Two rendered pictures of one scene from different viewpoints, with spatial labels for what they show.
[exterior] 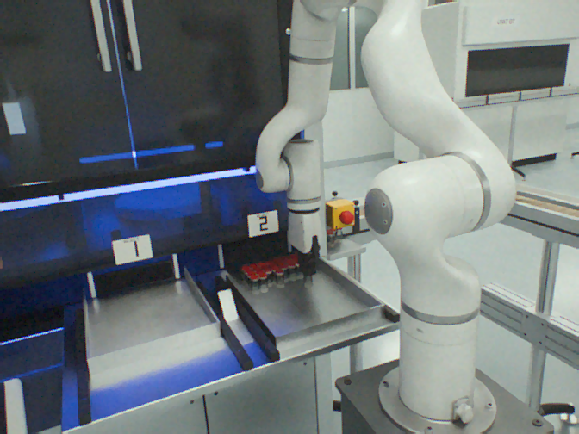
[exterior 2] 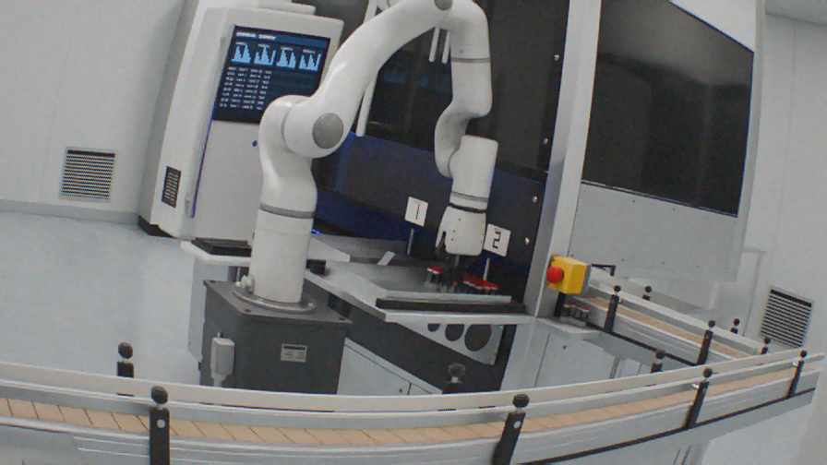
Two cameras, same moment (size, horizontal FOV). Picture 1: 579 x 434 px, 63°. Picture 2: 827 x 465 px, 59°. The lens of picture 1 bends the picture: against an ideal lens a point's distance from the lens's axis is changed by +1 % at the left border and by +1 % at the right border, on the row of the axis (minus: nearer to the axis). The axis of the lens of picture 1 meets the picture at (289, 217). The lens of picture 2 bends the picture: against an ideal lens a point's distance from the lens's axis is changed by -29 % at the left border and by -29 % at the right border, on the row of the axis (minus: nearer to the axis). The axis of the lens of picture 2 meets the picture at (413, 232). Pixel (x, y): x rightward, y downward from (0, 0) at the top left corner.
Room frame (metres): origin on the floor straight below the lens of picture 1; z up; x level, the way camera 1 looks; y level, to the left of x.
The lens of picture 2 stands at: (0.49, -2.22, 1.31)
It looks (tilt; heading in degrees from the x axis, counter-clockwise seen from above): 7 degrees down; 78
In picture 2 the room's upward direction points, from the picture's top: 11 degrees clockwise
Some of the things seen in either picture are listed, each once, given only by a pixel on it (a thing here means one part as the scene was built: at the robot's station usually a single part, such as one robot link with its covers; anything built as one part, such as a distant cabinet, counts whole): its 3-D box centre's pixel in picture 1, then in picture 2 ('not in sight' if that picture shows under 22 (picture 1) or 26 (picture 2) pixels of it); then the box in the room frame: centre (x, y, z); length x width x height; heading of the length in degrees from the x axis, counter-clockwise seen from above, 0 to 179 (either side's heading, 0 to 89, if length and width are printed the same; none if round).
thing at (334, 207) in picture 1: (338, 213); (569, 275); (1.32, -0.15, 1.00); 0.08 x 0.07 x 0.07; 24
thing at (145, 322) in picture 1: (146, 310); (378, 255); (0.97, 0.35, 0.90); 0.34 x 0.26 x 0.04; 24
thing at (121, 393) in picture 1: (226, 314); (389, 280); (0.98, 0.16, 0.87); 0.70 x 0.48 x 0.02; 114
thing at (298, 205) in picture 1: (303, 201); (469, 201); (1.08, -0.04, 1.11); 0.09 x 0.08 x 0.03; 23
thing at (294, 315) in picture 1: (298, 294); (417, 286); (1.00, -0.01, 0.90); 0.34 x 0.26 x 0.04; 23
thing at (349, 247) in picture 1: (336, 246); (572, 328); (1.36, -0.14, 0.87); 0.14 x 0.13 x 0.02; 24
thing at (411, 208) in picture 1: (425, 238); (289, 151); (0.64, -0.20, 1.16); 0.19 x 0.12 x 0.24; 115
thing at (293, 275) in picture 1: (280, 274); (457, 285); (1.10, 0.03, 0.90); 0.18 x 0.02 x 0.05; 113
